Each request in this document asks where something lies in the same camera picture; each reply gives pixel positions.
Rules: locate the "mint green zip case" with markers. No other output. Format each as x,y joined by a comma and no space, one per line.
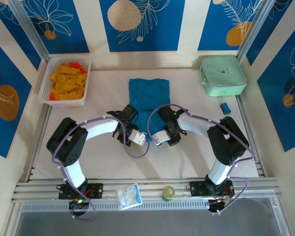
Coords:
223,73

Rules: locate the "black controller board mount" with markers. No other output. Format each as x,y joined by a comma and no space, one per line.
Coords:
218,205
78,204

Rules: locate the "blue t-shirt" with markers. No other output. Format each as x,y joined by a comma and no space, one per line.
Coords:
150,93

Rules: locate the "aluminium frame post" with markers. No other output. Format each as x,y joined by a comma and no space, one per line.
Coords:
257,24
28,24

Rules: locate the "yellow cloths pile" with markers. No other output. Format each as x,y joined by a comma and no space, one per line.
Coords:
66,83

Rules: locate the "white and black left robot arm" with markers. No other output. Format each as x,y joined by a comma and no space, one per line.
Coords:
100,126

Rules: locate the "aluminium side rail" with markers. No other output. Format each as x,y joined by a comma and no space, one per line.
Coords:
40,137
252,137

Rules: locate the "blue floral wall poster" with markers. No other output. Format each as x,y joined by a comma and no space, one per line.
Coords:
162,37
216,29
19,41
71,32
275,24
5,127
292,123

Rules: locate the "aluminium cross rail frame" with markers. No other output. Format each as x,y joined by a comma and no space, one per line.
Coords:
150,186

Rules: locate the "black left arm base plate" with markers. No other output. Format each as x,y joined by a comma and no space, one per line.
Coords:
96,190

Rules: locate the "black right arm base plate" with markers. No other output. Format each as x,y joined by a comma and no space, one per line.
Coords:
196,189

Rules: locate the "clear wipes packet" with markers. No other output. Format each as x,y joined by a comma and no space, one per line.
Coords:
129,196

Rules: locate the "white plastic basket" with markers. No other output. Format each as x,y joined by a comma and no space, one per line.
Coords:
64,102

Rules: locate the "small blue eraser block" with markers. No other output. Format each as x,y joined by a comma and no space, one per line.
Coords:
225,108

